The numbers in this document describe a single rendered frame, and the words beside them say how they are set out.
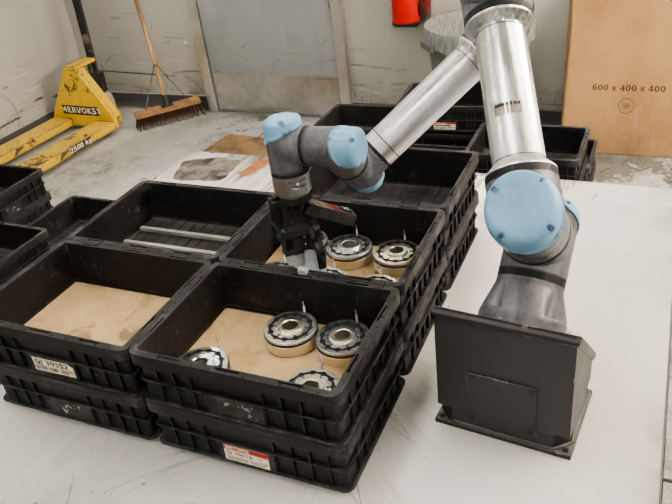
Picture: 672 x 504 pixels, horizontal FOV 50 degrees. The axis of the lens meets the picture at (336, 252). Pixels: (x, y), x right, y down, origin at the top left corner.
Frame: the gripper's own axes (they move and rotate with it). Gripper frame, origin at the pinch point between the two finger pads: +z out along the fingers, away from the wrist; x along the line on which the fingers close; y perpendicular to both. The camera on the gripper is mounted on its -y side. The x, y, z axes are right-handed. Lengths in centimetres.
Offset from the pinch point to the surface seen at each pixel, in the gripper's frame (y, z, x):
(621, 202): -90, 15, -12
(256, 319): 15.7, 2.5, 4.0
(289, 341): 13.3, 0.2, 18.3
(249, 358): 20.6, 3.1, 14.9
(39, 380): 58, 4, -3
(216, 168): -1, 8, -101
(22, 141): 72, 53, -370
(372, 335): 2.6, -5.6, 33.0
